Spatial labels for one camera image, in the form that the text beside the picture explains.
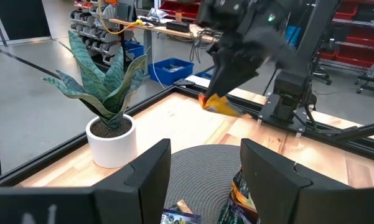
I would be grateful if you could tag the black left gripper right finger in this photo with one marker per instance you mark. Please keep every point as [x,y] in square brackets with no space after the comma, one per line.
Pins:
[277,193]

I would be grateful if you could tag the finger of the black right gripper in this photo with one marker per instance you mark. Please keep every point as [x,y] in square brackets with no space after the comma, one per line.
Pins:
[224,71]
[245,70]

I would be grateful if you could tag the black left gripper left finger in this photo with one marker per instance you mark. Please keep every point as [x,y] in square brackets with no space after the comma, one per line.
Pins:
[137,193]

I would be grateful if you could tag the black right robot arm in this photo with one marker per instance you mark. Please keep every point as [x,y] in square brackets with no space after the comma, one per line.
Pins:
[314,37]

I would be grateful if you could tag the white plant pot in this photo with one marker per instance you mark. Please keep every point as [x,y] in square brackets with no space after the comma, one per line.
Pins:
[112,149]

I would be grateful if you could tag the blue storage bin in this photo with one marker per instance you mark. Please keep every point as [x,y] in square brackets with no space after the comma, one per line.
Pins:
[171,74]
[133,51]

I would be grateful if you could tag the red bins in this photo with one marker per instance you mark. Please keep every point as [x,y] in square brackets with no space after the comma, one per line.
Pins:
[180,7]

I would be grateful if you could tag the round grey woven mat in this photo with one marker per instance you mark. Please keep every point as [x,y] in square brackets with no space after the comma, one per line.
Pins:
[205,174]

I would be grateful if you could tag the wooden workbench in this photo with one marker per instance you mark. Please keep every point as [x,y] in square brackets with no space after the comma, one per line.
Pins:
[161,29]

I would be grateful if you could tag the rack of red bins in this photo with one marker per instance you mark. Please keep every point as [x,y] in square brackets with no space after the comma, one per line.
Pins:
[354,59]

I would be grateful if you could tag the green snake plant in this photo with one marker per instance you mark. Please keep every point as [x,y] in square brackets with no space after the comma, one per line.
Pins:
[93,81]

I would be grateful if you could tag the shelf of white bins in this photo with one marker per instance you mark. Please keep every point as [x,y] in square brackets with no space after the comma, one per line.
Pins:
[90,34]

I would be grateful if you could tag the black wall panel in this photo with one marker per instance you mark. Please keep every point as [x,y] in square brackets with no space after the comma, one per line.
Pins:
[18,18]

